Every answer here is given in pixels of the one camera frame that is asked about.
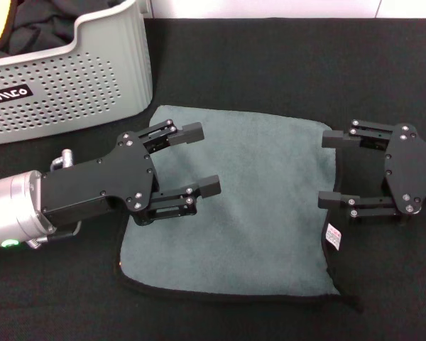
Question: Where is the grey yellow towel black trim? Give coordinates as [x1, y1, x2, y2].
[0, 0, 129, 64]
[117, 104, 362, 313]

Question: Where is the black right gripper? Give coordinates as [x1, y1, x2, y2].
[317, 119, 426, 227]

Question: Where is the thin black cable with spring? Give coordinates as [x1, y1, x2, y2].
[26, 220, 83, 249]

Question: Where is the grey perforated plastic storage box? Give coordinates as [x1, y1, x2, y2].
[0, 0, 153, 146]

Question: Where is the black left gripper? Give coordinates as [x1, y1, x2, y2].
[41, 119, 223, 227]

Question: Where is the left gripper silver plug cable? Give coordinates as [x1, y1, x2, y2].
[49, 148, 75, 172]

